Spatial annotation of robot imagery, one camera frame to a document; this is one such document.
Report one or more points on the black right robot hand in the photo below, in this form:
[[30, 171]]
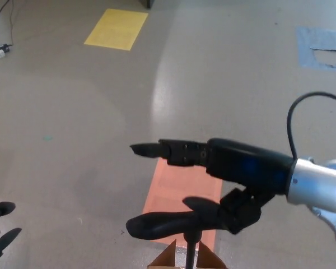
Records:
[[246, 165]]

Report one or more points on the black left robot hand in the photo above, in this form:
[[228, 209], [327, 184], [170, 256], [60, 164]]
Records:
[[0, 208]]

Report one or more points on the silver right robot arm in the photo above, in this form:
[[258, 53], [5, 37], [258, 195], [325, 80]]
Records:
[[316, 185]]

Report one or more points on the orange paper sheet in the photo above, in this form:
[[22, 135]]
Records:
[[170, 190]]

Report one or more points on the brown cardboard box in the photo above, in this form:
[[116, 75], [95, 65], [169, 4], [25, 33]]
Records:
[[208, 257]]

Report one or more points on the torn blue paper sheet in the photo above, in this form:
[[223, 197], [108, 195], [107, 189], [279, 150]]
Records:
[[305, 47]]

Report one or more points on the yellow paper sheet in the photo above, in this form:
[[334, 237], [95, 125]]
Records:
[[116, 29]]

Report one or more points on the dark cabinet corner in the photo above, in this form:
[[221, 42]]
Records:
[[151, 2]]

